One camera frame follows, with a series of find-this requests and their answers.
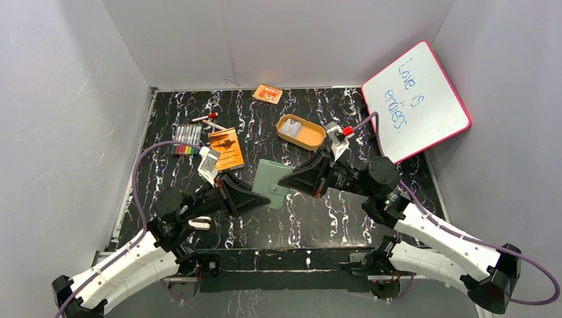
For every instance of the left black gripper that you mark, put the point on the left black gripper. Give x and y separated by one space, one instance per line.
225 191

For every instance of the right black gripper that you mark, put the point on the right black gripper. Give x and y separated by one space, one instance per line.
313 177

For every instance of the mint green card holder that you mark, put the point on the mint green card holder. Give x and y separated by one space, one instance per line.
266 179

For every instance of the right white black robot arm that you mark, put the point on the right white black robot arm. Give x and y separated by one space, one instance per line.
488 275

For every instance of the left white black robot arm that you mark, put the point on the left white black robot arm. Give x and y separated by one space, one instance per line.
159 250

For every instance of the white eraser block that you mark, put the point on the white eraser block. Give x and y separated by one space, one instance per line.
200 223

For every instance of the tan oval tray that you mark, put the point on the tan oval tray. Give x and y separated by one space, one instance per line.
311 136

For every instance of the orange paperback book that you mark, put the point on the orange paperback book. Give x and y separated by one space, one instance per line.
227 144

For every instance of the pack of coloured markers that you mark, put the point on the pack of coloured markers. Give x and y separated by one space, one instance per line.
190 133

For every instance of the white marker pen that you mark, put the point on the white marker pen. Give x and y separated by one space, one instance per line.
214 125

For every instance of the red capped marker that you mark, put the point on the red capped marker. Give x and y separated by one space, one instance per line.
205 117

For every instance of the pink framed whiteboard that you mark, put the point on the pink framed whiteboard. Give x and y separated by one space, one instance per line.
416 103

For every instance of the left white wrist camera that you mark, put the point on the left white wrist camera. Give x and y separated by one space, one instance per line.
206 168

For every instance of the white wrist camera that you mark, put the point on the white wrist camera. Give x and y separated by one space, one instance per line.
339 138
206 168

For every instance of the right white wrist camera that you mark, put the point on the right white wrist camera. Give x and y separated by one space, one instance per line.
339 138

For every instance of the black aluminium base frame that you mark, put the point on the black aluminium base frame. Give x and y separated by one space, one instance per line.
346 269

